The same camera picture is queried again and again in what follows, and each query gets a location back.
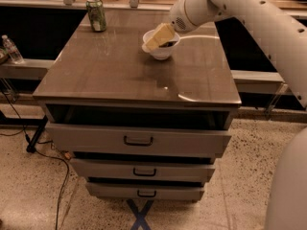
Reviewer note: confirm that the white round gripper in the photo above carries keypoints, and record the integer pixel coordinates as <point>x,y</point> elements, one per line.
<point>178,19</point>

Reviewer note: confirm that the dark rxbar chocolate wrapper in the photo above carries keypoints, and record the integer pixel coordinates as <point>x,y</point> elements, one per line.
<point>168,44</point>

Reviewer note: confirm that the white bowl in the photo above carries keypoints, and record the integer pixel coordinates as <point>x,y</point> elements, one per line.
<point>160,53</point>

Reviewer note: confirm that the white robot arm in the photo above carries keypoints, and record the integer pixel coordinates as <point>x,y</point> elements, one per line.
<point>283,40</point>

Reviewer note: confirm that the green soda can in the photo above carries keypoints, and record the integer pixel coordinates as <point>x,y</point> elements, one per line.
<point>96,15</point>

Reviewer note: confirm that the grey drawer cabinet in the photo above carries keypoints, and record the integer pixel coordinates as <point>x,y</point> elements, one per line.
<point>106,80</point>

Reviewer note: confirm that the middle grey drawer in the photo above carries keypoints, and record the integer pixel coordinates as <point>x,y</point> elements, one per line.
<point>142,170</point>

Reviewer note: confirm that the grey drawer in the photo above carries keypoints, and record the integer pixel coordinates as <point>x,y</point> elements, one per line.
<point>139,140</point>
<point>142,170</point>
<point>144,191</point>

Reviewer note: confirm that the top grey drawer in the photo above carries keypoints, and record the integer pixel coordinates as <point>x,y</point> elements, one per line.
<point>139,140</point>

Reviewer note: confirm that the clear plastic water bottle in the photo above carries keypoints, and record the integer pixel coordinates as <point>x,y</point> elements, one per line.
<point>12,50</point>

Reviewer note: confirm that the bottom grey drawer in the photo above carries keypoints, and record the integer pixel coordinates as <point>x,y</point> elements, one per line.
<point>144,191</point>

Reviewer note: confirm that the black table leg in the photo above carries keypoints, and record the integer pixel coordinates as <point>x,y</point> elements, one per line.
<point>33,140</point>

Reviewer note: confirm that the blue tape cross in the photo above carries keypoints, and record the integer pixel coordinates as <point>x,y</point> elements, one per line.
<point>140,215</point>

